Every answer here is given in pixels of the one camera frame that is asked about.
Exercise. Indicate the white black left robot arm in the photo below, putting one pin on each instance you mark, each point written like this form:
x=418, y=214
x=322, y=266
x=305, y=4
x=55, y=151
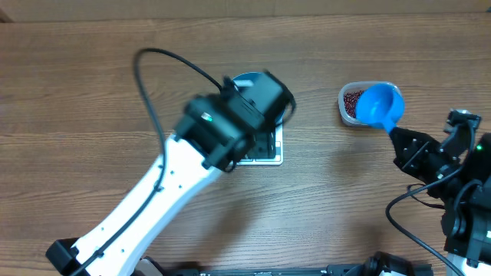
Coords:
x=215, y=133

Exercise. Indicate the blue metal bowl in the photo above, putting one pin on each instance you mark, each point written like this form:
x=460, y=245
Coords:
x=249, y=79

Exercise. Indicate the blue plastic measuring scoop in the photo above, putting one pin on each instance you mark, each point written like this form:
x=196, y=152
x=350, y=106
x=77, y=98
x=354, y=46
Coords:
x=380, y=106

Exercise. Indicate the red beans in container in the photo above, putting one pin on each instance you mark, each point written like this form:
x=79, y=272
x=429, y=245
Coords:
x=350, y=102

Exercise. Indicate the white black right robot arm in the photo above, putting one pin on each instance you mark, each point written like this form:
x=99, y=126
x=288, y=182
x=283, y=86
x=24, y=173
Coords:
x=466, y=213

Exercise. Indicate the clear plastic bean container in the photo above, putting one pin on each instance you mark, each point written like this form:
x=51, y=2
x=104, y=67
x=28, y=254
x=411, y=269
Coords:
x=352, y=87

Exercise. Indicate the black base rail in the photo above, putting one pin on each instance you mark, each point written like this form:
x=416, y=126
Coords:
x=380, y=264

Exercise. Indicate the white digital kitchen scale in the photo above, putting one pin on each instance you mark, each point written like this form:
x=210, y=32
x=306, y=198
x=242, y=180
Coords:
x=268, y=150

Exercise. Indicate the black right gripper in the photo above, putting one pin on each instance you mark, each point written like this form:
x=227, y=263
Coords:
x=408, y=161

